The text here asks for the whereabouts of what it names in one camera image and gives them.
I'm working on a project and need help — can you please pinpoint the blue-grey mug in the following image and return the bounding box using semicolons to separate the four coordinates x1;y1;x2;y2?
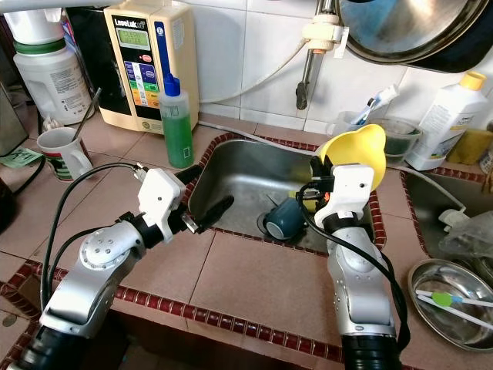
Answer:
262;198;309;241

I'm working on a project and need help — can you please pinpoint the yellow plastic bowl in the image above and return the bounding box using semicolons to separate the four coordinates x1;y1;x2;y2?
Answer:
316;123;387;190

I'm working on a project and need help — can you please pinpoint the white stick green end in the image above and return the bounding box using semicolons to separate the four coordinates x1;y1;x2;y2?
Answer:
416;289;493;309

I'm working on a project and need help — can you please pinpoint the bright yellow sponge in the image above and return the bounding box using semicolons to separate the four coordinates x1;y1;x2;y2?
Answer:
289;189;317;213

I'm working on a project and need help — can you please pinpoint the stainless steel sink basin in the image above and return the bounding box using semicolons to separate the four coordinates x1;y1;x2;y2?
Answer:
401;171;493;267
189;135;382;255

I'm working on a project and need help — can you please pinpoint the green dish soap bottle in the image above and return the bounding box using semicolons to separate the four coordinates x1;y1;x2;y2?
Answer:
159;75;195;169

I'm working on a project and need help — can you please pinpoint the clear toothbrush cup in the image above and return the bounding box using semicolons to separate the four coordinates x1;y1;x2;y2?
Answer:
327;110;363;138

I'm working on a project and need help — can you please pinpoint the clear tub with green scourer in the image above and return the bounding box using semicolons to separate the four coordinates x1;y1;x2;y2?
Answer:
381;116;424;161

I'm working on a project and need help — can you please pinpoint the cream water ionizer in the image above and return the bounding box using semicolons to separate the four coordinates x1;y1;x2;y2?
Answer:
65;0;200;136

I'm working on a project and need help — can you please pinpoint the steel spoon in mug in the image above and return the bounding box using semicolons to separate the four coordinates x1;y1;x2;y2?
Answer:
73;89;102;143

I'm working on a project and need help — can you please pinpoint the white printed mug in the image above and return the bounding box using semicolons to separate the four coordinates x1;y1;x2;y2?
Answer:
37;127;93;182

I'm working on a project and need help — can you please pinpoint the white bottle yellow cap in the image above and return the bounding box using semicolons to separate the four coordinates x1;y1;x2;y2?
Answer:
404;71;492;172

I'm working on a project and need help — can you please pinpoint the round steel plate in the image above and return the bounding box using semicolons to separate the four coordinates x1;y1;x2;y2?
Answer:
407;258;493;353

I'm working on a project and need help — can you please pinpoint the cream tap diverter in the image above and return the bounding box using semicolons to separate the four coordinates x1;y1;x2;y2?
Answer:
302;0;347;55

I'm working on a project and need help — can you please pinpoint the black kettle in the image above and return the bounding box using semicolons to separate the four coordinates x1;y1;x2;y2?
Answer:
0;173;16;232

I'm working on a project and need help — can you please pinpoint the green paper note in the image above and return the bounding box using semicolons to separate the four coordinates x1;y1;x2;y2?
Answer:
0;148;43;168

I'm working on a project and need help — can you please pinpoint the mustard yellow sponge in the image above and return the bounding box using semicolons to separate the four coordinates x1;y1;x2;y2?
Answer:
447;127;493;165

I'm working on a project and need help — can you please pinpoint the large white plastic jar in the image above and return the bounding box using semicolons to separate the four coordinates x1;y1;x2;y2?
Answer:
12;8;97;124

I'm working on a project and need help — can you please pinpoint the grey plastic container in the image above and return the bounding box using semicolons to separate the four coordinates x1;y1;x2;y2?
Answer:
0;81;28;155

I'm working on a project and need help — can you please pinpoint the hanging steel pan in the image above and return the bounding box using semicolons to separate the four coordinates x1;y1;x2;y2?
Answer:
337;0;493;64

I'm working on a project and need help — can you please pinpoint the dark blue tray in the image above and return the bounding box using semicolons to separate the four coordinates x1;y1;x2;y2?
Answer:
412;27;493;74

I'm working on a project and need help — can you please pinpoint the grey curved pipe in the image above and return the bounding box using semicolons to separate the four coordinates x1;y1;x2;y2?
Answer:
0;0;62;12

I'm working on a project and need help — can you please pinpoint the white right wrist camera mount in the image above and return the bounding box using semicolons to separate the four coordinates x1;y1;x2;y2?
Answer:
324;164;376;224

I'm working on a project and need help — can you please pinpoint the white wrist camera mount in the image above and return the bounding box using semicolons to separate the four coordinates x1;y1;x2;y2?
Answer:
135;168;189;232
324;164;376;224

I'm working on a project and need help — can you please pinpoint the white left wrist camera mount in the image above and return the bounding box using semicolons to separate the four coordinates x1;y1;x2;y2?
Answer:
135;168;189;232

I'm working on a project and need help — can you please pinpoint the steel wall tap spout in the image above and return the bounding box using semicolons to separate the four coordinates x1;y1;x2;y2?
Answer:
294;0;328;111

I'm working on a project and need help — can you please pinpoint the cream filter hose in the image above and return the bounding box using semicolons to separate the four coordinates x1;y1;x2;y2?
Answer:
196;39;309;105

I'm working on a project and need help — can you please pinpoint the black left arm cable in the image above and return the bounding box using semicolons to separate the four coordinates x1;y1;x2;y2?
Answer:
41;162;147;313

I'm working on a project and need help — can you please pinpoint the black power cord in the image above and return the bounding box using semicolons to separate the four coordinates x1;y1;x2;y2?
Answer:
15;154;47;197

